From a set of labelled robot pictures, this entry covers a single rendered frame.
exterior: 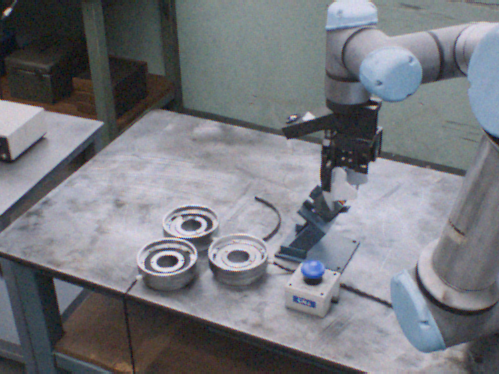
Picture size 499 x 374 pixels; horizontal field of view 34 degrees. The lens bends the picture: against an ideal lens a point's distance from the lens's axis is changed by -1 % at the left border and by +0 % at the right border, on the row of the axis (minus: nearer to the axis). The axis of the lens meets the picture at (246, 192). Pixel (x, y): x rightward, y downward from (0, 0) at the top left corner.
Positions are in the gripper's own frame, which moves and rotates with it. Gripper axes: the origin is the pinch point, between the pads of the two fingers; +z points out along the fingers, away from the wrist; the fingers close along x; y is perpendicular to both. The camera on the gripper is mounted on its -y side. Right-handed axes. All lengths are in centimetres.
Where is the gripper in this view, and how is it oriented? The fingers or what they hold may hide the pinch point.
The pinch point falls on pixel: (331, 198)
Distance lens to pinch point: 144.6
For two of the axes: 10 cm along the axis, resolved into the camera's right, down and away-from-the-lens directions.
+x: 4.3, -5.1, 7.5
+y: 9.0, 2.2, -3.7
